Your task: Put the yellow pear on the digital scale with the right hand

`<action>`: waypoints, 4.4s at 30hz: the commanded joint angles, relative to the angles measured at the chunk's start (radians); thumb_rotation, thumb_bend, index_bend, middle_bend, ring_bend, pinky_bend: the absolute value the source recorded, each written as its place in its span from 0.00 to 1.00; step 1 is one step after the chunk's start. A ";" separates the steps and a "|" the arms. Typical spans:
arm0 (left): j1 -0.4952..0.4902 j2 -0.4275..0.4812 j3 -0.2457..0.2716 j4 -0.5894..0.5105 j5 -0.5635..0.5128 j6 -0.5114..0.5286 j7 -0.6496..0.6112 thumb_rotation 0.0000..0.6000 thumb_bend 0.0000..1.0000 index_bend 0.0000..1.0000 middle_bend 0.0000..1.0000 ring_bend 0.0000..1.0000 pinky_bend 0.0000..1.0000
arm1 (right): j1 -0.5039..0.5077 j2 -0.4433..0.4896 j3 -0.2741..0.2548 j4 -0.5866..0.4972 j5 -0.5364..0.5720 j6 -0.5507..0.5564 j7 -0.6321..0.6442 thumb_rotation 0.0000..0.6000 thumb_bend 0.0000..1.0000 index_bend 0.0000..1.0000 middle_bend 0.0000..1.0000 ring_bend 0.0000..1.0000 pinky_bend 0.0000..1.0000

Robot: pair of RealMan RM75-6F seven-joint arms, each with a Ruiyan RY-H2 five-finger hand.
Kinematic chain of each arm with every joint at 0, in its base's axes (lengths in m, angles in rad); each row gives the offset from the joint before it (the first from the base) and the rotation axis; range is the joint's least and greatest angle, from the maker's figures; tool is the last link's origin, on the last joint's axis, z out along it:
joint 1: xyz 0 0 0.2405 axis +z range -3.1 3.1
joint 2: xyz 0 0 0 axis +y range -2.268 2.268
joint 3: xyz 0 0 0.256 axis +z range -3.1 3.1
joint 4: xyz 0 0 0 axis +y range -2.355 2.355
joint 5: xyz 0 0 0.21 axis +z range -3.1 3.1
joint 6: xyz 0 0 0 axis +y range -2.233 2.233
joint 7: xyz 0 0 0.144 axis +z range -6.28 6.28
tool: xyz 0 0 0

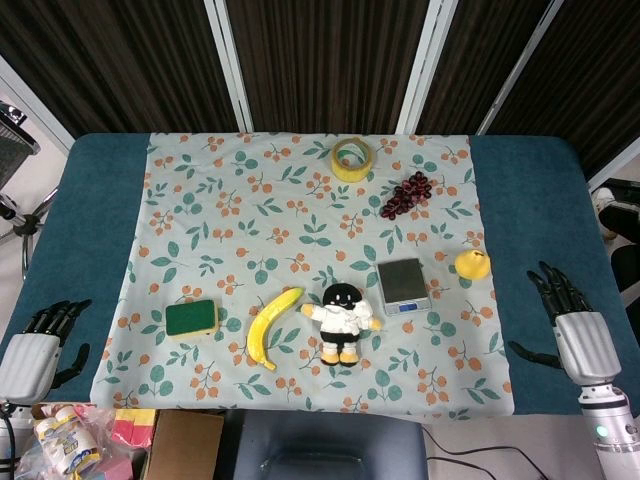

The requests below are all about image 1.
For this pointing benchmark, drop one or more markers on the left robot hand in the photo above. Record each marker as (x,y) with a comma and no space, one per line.
(27,356)

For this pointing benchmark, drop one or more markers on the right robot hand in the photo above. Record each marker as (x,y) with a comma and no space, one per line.
(582,340)

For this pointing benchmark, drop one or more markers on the yellow lemon-like fruit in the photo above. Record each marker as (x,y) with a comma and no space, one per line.
(472,264)

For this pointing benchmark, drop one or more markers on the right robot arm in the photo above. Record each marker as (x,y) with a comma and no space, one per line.
(611,430)

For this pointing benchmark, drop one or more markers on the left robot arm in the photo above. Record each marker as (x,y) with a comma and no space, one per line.
(7,430)

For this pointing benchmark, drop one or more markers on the small digital scale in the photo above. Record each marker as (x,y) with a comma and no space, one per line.
(403,286)

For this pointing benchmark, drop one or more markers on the plastic bag with bottles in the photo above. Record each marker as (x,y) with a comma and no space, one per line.
(65,442)

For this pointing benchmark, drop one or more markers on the blue table cover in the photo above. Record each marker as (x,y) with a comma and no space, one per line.
(75,240)

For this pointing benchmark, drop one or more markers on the pink and yellow sticky notes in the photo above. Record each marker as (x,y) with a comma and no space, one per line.
(127,440)

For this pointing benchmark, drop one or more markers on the white shoe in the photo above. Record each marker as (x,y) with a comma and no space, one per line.
(602,207)

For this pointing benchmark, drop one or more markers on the green and yellow sponge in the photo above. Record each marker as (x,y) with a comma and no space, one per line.
(192,320)

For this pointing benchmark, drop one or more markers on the brown cardboard box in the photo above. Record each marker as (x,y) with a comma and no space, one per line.
(185,442)

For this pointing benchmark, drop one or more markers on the metal mesh office chair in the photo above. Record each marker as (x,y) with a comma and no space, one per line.
(17,170)

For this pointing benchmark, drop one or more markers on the dark red grape bunch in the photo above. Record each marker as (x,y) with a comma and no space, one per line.
(406,195)

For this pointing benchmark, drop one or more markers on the black-haired plush doll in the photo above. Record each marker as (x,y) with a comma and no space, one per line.
(342,322)

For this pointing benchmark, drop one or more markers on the yellow banana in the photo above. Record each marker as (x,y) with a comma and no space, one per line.
(272,325)

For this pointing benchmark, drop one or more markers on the dark blue chair seat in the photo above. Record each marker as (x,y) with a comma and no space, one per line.
(330,447)

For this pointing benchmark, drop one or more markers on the floral patterned tablecloth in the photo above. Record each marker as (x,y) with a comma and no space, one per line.
(310,240)

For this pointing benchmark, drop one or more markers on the yellow tape roll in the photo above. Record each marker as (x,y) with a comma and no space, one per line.
(352,159)

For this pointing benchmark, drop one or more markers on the dark folding screen panels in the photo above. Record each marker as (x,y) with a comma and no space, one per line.
(320,62)

